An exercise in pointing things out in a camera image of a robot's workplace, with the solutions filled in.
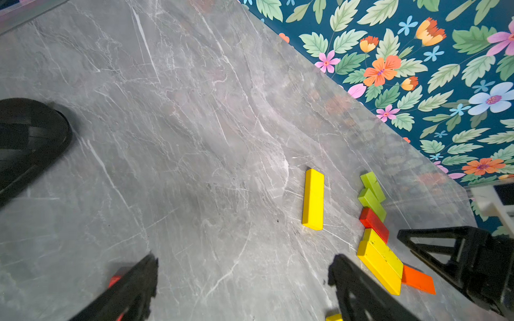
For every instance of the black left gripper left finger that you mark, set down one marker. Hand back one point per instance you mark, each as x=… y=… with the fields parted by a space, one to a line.
x=130 y=296

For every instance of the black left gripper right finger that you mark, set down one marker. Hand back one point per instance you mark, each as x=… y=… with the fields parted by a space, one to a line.
x=359 y=297

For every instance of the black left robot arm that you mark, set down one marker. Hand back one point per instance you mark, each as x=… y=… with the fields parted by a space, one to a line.
x=33 y=135

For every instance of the orange block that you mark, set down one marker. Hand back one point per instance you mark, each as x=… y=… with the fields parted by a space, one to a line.
x=418 y=280

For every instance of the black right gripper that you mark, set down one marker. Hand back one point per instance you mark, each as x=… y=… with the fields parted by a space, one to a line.
x=482 y=264

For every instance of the lime green block far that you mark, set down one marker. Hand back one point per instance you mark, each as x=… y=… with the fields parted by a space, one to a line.
x=371 y=182

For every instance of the yellow block middle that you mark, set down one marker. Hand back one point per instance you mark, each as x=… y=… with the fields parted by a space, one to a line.
x=389 y=256

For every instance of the lime green block near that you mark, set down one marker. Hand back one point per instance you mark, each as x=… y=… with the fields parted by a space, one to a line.
x=368 y=199

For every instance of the yellow block left upper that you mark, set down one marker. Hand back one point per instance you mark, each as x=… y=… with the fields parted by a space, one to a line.
x=380 y=268

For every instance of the lime green block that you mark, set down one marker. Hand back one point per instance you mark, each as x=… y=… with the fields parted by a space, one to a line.
x=371 y=182
x=368 y=199

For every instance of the yellow block of h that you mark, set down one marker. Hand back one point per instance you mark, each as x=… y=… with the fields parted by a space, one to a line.
x=313 y=206

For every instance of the yellow block right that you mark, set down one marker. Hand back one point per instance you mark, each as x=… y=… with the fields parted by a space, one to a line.
x=335 y=317

